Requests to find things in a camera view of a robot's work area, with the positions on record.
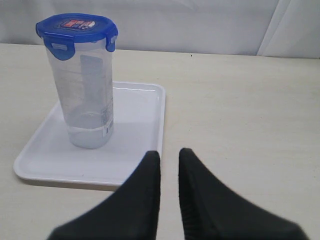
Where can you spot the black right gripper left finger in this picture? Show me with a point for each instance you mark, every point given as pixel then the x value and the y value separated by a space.
pixel 130 213

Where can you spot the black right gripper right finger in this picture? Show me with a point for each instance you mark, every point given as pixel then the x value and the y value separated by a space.
pixel 212 211

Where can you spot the clear plastic tall container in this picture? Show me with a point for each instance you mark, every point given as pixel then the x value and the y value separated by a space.
pixel 84 85

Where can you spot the blue plastic container lid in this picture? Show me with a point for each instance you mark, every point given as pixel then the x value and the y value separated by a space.
pixel 61 32

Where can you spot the white rectangular plastic tray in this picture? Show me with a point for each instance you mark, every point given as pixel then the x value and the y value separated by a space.
pixel 139 119

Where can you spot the white backdrop curtain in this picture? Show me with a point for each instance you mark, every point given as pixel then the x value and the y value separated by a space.
pixel 271 28

